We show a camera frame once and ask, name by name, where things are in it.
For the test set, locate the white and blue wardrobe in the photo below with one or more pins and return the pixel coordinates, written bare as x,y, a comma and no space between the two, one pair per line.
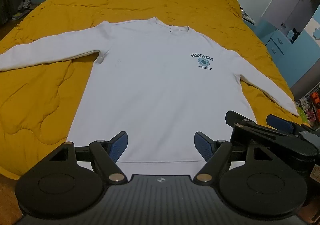
300,2

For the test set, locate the yellow shoe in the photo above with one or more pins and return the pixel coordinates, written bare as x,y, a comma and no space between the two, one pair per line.
17,15

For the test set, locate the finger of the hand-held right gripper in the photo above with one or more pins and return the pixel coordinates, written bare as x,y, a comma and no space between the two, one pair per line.
280,122
240,117

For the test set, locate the pile of colourful toys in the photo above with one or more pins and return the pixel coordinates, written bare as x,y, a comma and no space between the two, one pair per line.
311,106

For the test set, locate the dark cloth in wardrobe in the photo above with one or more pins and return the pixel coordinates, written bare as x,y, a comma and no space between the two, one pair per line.
294,34

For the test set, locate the white sneaker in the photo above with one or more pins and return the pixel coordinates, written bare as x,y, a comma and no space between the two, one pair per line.
25,4

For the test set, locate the pair of grey sneakers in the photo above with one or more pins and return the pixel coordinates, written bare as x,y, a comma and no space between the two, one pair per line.
247,16

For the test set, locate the blue drawer cabinet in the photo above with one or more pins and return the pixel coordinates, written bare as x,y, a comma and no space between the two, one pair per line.
277,45

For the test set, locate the white long-sleeve sweatshirt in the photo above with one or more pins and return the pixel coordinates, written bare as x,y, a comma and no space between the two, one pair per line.
155,85

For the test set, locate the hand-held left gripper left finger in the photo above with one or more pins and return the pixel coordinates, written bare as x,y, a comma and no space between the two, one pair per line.
118,147

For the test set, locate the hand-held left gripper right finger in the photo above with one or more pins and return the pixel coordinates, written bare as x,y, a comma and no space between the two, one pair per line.
203,147

